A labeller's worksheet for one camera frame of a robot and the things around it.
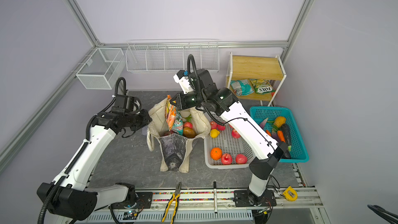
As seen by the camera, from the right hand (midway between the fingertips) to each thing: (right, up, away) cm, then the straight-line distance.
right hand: (170, 102), depth 63 cm
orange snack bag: (0, -4, 0) cm, 4 cm away
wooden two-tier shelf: (+48, +17, +41) cm, 66 cm away
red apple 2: (+26, -30, +18) cm, 43 cm away
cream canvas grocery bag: (-1, -23, +13) cm, 27 cm away
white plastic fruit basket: (+26, -26, +27) cm, 46 cm away
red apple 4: (+24, -15, +31) cm, 42 cm away
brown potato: (+5, -17, +24) cm, 30 cm away
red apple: (+4, -13, +30) cm, 33 cm away
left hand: (-12, -9, +13) cm, 19 cm away
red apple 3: (+33, -30, +18) cm, 48 cm away
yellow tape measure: (+56, -44, +11) cm, 72 cm away
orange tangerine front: (+20, -27, +20) cm, 39 cm away
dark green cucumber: (+63, -18, +28) cm, 71 cm away
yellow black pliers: (+1, -45, +12) cm, 47 cm away
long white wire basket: (-13, +31, +35) cm, 48 cm away
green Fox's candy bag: (+51, +11, +33) cm, 62 cm away
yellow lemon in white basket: (+20, -18, +27) cm, 38 cm away
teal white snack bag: (+37, +10, +33) cm, 51 cm away
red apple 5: (+32, -18, +28) cm, 47 cm away
